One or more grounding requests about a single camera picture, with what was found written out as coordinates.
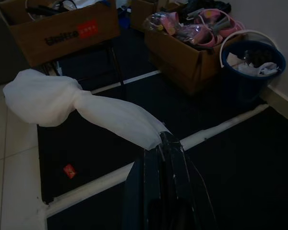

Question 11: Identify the black metal stand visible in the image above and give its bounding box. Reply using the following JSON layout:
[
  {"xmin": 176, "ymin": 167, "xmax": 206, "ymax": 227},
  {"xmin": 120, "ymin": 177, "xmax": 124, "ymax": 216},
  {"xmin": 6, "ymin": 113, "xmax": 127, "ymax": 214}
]
[{"xmin": 42, "ymin": 42, "xmax": 125, "ymax": 87}]

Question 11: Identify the dark blue plastic bucket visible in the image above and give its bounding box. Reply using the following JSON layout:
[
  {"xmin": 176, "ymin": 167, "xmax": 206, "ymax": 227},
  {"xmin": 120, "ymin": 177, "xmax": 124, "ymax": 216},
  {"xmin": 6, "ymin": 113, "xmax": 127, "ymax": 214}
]
[{"xmin": 219, "ymin": 40, "xmax": 287, "ymax": 104}]

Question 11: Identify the white bucket handle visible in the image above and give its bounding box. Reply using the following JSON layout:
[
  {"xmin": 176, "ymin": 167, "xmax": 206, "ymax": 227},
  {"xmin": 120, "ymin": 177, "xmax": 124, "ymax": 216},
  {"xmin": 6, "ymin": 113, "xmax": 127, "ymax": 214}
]
[{"xmin": 219, "ymin": 29, "xmax": 274, "ymax": 68}]

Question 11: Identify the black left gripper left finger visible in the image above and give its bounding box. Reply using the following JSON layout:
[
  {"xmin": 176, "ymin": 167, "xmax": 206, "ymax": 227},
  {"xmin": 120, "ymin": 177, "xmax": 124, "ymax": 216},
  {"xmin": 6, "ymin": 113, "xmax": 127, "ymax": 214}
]
[{"xmin": 124, "ymin": 143, "xmax": 164, "ymax": 230}]

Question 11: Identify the white crumpled paper trash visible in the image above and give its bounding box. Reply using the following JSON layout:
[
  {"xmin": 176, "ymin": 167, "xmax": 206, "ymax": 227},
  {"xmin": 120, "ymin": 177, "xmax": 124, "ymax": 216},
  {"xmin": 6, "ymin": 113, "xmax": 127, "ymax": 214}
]
[{"xmin": 226, "ymin": 51, "xmax": 282, "ymax": 77}]

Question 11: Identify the pink plastic toy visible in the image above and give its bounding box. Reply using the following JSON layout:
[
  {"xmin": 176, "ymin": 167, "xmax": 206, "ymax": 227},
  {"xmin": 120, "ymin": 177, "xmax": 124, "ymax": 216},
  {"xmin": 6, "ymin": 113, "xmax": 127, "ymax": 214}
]
[{"xmin": 194, "ymin": 8, "xmax": 245, "ymax": 47}]

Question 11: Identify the small red wrapper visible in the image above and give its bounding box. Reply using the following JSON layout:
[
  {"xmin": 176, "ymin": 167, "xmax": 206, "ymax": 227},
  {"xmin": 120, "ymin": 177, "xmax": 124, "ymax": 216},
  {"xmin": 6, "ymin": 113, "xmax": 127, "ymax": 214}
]
[{"xmin": 63, "ymin": 164, "xmax": 77, "ymax": 179}]

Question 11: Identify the cardboard box with pink toys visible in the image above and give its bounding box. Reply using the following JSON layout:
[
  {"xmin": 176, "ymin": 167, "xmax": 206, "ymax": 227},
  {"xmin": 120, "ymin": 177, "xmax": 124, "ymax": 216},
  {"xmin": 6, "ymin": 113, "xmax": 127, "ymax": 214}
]
[{"xmin": 144, "ymin": 28, "xmax": 245, "ymax": 96}]

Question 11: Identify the cardboard box with red label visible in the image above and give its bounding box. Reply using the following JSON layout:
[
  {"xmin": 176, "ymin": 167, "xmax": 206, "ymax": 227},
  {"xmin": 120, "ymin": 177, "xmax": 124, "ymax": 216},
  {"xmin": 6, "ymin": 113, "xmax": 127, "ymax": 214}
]
[{"xmin": 0, "ymin": 0, "xmax": 121, "ymax": 68}]

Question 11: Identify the white plastic bag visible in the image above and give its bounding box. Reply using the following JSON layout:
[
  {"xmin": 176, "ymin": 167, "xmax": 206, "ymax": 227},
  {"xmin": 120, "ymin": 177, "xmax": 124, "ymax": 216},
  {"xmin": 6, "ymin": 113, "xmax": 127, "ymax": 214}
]
[{"xmin": 2, "ymin": 69, "xmax": 172, "ymax": 149}]

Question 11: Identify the black foam floor mat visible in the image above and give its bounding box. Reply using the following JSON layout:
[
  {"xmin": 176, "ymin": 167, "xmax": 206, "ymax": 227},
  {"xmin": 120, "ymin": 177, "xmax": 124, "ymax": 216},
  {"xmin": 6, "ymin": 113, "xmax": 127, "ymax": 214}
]
[{"xmin": 36, "ymin": 69, "xmax": 288, "ymax": 230}]

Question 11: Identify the clear plastic bag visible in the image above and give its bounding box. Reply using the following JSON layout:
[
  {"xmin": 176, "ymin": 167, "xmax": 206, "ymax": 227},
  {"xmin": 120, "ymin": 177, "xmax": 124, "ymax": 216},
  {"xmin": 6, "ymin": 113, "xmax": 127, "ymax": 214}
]
[{"xmin": 144, "ymin": 11, "xmax": 180, "ymax": 35}]

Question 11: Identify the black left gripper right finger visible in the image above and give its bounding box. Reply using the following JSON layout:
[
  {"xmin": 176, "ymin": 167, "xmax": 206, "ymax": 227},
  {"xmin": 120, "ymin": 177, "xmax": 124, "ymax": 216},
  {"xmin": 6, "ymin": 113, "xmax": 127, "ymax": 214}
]
[{"xmin": 158, "ymin": 130, "xmax": 218, "ymax": 230}]

